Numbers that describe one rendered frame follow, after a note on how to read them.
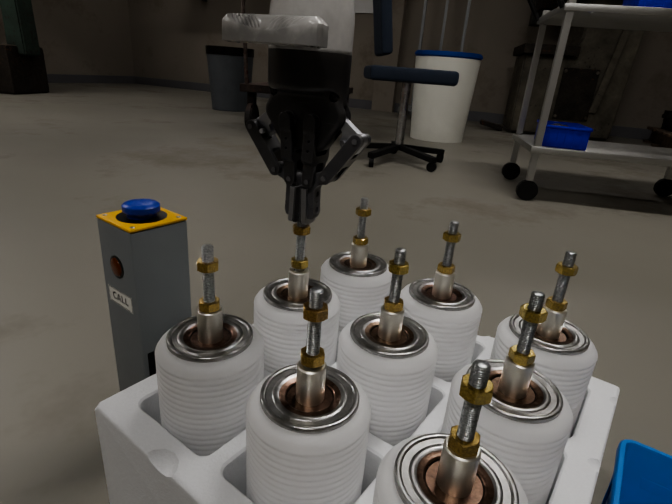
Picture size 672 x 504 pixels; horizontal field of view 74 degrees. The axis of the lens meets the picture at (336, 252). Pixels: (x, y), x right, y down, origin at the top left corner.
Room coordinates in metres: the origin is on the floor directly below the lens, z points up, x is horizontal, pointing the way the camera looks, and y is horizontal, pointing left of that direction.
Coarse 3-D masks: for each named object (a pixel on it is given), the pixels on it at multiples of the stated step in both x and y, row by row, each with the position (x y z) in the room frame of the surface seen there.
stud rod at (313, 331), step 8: (312, 288) 0.28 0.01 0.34; (320, 288) 0.28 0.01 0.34; (312, 296) 0.27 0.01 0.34; (320, 296) 0.27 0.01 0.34; (312, 304) 0.27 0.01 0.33; (320, 304) 0.27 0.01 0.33; (312, 328) 0.27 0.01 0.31; (320, 328) 0.27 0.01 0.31; (312, 336) 0.27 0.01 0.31; (320, 336) 0.28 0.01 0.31; (312, 344) 0.27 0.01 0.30; (312, 352) 0.27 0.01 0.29; (312, 368) 0.27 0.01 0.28
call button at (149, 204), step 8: (128, 200) 0.49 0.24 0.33; (136, 200) 0.49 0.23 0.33; (144, 200) 0.49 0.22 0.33; (152, 200) 0.49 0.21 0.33; (128, 208) 0.46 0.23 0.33; (136, 208) 0.46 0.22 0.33; (144, 208) 0.46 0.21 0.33; (152, 208) 0.47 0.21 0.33; (128, 216) 0.47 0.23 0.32; (136, 216) 0.46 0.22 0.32; (144, 216) 0.47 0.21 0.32; (152, 216) 0.47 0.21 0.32
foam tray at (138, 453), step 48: (480, 336) 0.50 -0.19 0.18; (144, 384) 0.36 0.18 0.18; (432, 384) 0.40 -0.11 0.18; (144, 432) 0.30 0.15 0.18; (432, 432) 0.33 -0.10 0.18; (576, 432) 0.34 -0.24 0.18; (144, 480) 0.28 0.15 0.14; (192, 480) 0.25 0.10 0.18; (240, 480) 0.28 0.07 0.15; (576, 480) 0.28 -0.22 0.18
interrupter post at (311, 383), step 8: (304, 368) 0.27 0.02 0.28; (320, 368) 0.27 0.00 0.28; (296, 376) 0.28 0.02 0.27; (304, 376) 0.27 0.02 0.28; (312, 376) 0.27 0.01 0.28; (320, 376) 0.27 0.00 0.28; (296, 384) 0.27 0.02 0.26; (304, 384) 0.27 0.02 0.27; (312, 384) 0.27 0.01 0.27; (320, 384) 0.27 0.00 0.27; (296, 392) 0.27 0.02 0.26; (304, 392) 0.27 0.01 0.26; (312, 392) 0.27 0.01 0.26; (320, 392) 0.27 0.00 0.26; (304, 400) 0.27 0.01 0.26; (312, 400) 0.27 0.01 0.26; (320, 400) 0.27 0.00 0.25
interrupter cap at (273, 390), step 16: (288, 368) 0.30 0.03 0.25; (272, 384) 0.28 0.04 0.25; (288, 384) 0.29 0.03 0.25; (336, 384) 0.29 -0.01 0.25; (352, 384) 0.29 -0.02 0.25; (272, 400) 0.27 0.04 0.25; (288, 400) 0.27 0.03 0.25; (336, 400) 0.27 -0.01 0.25; (352, 400) 0.27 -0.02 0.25; (272, 416) 0.25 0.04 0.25; (288, 416) 0.25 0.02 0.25; (304, 416) 0.25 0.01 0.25; (320, 416) 0.25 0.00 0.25; (336, 416) 0.25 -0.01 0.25; (352, 416) 0.26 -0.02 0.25; (304, 432) 0.24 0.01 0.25; (320, 432) 0.24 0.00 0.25
